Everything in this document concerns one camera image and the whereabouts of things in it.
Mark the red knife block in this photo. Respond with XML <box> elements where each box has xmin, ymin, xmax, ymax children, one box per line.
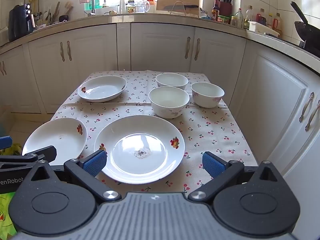
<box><xmin>217</xmin><ymin>0</ymin><xmax>234</xmax><ymax>17</ymax></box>

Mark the glass teapot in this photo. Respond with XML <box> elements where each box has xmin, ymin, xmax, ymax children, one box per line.
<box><xmin>135</xmin><ymin>0</ymin><xmax>150</xmax><ymax>13</ymax></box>

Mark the black wok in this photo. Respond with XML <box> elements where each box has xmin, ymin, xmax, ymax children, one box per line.
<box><xmin>290</xmin><ymin>1</ymin><xmax>320</xmax><ymax>53</ymax></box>

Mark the white plastic tray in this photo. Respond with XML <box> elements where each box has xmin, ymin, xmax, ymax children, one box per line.
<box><xmin>249</xmin><ymin>21</ymin><xmax>280</xmax><ymax>37</ymax></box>

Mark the small white flower print plate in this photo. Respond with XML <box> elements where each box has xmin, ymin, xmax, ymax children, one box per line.
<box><xmin>22</xmin><ymin>117</ymin><xmax>88</xmax><ymax>166</ymax></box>

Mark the cherry print tablecloth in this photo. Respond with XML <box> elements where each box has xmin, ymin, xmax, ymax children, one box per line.
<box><xmin>51</xmin><ymin>70</ymin><xmax>258</xmax><ymax>195</ymax></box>

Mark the oval deep white plate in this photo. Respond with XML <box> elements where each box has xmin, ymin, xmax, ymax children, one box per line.
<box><xmin>77</xmin><ymin>75</ymin><xmax>128</xmax><ymax>103</ymax></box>

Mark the large white fruit print plate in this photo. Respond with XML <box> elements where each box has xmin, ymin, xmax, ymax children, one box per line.
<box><xmin>94</xmin><ymin>115</ymin><xmax>186</xmax><ymax>185</ymax></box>

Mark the green printed bag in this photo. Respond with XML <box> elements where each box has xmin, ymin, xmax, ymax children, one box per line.
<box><xmin>0</xmin><ymin>192</ymin><xmax>19</xmax><ymax>238</ymax></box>

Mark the white pale floral bowl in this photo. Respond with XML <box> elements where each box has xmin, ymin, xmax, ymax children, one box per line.
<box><xmin>148</xmin><ymin>86</ymin><xmax>190</xmax><ymax>119</ymax></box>

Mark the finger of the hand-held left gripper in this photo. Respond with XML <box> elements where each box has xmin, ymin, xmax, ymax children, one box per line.
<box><xmin>0</xmin><ymin>135</ymin><xmax>13</xmax><ymax>153</ymax></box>
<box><xmin>0</xmin><ymin>145</ymin><xmax>57</xmax><ymax>173</ymax></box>

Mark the black air fryer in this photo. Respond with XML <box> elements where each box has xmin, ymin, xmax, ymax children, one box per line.
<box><xmin>8</xmin><ymin>4</ymin><xmax>34</xmax><ymax>42</ymax></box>

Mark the white pink floral bowl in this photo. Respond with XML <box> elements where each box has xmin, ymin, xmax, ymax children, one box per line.
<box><xmin>191</xmin><ymin>82</ymin><xmax>225</xmax><ymax>108</ymax></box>
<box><xmin>155</xmin><ymin>73</ymin><xmax>189</xmax><ymax>91</ymax></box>

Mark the dark sauce bottle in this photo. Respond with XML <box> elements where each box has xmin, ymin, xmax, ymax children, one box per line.
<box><xmin>212</xmin><ymin>0</ymin><xmax>220</xmax><ymax>21</ymax></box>

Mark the clear plastic bottle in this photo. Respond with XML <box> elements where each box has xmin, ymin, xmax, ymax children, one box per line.
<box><xmin>235</xmin><ymin>8</ymin><xmax>244</xmax><ymax>28</ymax></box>

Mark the metal kitchen faucet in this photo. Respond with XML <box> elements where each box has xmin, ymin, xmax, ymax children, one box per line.
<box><xmin>71</xmin><ymin>0</ymin><xmax>97</xmax><ymax>16</ymax></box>

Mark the beige kitchen countertop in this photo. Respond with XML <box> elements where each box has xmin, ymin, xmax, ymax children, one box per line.
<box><xmin>0</xmin><ymin>12</ymin><xmax>320</xmax><ymax>77</ymax></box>

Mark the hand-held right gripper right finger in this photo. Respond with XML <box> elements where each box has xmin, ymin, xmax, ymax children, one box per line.
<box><xmin>188</xmin><ymin>151</ymin><xmax>285</xmax><ymax>202</ymax></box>

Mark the red liquid bottle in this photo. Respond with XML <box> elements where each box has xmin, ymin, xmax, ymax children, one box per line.
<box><xmin>256</xmin><ymin>8</ymin><xmax>267</xmax><ymax>25</ymax></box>

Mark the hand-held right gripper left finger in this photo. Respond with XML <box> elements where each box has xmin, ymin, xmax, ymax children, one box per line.
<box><xmin>24</xmin><ymin>149</ymin><xmax>122</xmax><ymax>202</ymax></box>

